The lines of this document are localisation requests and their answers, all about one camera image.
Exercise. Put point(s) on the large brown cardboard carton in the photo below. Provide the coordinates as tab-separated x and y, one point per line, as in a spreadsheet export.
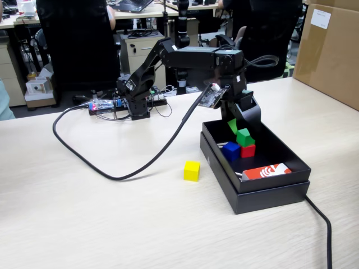
331	61

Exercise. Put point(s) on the black open box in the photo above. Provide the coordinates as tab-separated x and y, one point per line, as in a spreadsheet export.
266	201

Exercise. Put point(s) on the black mesh office chair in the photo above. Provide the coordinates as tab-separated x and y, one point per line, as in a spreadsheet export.
78	42

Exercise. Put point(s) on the black laptop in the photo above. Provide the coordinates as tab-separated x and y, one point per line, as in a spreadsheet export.
131	5

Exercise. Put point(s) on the seated person bare legs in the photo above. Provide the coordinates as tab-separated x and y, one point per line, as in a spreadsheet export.
240	36

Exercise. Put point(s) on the black cardboard box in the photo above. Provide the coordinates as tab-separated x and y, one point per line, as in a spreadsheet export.
275	151

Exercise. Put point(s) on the blue and pink driver board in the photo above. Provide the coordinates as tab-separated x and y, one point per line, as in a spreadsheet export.
103	104

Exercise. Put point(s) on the blue wooden cube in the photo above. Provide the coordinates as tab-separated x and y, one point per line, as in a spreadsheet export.
231	151

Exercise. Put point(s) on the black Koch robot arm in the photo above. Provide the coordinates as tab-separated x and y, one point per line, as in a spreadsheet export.
190	59

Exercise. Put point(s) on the green and black mat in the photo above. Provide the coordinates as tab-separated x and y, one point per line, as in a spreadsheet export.
289	70

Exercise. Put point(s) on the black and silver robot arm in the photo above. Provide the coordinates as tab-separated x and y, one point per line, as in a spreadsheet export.
183	28

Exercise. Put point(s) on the beige office desk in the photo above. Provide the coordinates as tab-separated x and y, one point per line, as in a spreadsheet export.
11	22
157	13

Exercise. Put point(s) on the white product box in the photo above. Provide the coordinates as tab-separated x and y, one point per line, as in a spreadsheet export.
36	87

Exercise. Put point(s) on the small open cardboard box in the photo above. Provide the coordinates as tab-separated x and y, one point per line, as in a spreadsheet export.
39	101

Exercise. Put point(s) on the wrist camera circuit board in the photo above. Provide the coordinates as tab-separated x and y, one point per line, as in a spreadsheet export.
213	98

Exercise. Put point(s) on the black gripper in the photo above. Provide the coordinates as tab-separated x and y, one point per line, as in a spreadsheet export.
234	84

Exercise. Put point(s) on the orange and white matchbox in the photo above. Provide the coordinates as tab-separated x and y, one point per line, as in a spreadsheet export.
266	171

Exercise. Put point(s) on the red wooden cube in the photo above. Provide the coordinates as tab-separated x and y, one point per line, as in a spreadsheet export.
249	151

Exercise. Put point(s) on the green wooden cube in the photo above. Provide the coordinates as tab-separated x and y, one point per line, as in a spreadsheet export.
245	137

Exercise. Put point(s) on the yellow wooden cube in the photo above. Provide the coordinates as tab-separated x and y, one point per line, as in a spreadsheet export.
192	171

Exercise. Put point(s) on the black armrest office chair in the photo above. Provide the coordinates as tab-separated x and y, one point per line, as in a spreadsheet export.
266	33

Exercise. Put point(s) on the white shipping label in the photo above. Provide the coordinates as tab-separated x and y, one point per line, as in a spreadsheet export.
321	18

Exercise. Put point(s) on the narrow beige cabinet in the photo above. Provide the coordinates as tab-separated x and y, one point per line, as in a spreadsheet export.
193	42

